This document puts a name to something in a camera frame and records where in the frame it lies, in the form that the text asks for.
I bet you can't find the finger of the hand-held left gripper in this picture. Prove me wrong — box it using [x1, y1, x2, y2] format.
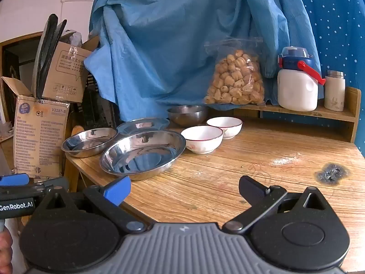
[0, 174, 30, 188]

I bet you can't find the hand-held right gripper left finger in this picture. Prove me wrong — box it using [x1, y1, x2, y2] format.
[31, 175, 146, 233]

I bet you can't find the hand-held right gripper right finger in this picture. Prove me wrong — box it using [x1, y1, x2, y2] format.
[222, 175, 334, 233]

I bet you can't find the large steel plate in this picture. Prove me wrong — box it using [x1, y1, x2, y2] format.
[100, 130, 187, 181]

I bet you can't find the deep steel plate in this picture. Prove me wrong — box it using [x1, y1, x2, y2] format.
[61, 127, 119, 158]

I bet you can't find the white bowl red rim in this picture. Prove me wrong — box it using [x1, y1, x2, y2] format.
[206, 117, 243, 140]
[180, 126, 224, 155]

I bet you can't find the shallow steel plate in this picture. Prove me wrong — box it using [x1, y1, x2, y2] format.
[116, 118, 171, 136]

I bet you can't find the steel bowl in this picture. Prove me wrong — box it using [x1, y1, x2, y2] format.
[167, 105, 209, 127]

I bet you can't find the person's left hand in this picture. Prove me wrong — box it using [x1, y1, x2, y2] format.
[0, 230, 13, 274]

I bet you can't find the tall printed cardboard box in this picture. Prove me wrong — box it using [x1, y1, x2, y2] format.
[1, 76, 70, 180]

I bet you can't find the white bottle blue lid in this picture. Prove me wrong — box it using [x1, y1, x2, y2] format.
[277, 46, 326, 112]

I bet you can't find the clear bag of snacks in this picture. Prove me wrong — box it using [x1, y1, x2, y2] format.
[202, 38, 266, 106]

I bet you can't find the wooden desk shelf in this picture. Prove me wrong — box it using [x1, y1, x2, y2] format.
[234, 87, 362, 143]

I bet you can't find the cardboard box with speech bubble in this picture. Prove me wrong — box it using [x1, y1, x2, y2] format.
[43, 33, 100, 103]

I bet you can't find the black flat board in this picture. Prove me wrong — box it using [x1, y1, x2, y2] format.
[31, 14, 59, 99]
[43, 19, 68, 92]

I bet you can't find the cream thermos flask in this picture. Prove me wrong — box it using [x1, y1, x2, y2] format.
[324, 70, 346, 112]

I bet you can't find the blue cloth cover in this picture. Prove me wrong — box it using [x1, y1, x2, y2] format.
[84, 0, 324, 123]

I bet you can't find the grey plastic bag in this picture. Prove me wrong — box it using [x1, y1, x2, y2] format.
[67, 30, 84, 47]

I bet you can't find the blue dotted curtain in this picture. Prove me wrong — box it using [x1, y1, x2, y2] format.
[291, 0, 365, 160]

